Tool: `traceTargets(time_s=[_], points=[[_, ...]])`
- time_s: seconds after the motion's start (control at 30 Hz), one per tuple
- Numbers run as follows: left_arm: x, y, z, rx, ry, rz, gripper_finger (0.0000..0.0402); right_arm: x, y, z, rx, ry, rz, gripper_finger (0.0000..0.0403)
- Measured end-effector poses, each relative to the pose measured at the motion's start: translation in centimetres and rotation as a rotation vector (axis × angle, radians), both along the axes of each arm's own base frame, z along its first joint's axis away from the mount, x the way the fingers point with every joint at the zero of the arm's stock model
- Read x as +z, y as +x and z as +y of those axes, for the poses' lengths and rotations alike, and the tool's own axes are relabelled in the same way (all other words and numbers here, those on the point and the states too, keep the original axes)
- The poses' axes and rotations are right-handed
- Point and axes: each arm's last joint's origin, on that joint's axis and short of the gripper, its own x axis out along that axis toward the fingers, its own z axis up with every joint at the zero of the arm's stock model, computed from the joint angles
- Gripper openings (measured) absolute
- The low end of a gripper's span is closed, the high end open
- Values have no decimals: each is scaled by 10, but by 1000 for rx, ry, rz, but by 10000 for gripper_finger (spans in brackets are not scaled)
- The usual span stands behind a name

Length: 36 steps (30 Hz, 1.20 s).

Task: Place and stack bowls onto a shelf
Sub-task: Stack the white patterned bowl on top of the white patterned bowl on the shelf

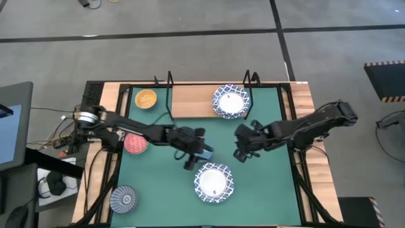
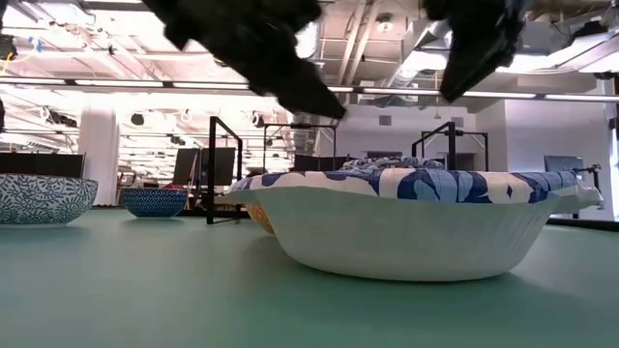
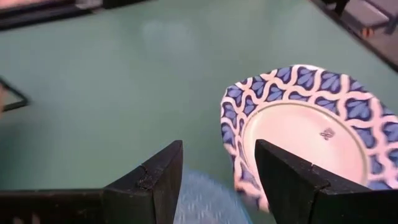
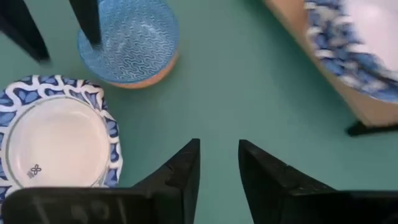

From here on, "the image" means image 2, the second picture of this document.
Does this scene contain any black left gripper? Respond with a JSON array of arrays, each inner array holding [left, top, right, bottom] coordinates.
[[142, 0, 347, 120]]

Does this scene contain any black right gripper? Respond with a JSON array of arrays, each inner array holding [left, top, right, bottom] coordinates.
[[423, 0, 533, 102]]

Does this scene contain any blue white paper bowl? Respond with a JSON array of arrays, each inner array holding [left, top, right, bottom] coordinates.
[[223, 167, 604, 283], [340, 156, 445, 166], [339, 162, 446, 172]]

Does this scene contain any blue and white patterned bowl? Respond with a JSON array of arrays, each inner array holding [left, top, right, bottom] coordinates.
[[0, 173, 100, 228]]

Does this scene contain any black monitor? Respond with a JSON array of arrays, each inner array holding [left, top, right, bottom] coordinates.
[[172, 147, 202, 188], [200, 147, 237, 188]]

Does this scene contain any long light bar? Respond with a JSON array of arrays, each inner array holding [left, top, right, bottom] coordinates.
[[0, 76, 619, 102]]

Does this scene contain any white column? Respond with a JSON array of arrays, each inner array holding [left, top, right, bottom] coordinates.
[[77, 96, 121, 207]]

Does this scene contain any green table mat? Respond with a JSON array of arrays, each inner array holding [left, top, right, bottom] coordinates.
[[0, 207, 619, 348]]

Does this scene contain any black partition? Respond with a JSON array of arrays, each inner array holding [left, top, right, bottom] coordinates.
[[0, 152, 86, 179]]

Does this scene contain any black ceiling fixture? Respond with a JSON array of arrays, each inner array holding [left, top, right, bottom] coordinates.
[[0, 34, 18, 62]]

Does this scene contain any wooden shelf black metal frame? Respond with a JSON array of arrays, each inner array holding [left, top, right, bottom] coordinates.
[[206, 115, 458, 226]]

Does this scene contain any dark wall monitor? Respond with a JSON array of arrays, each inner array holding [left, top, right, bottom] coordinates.
[[544, 155, 585, 174]]

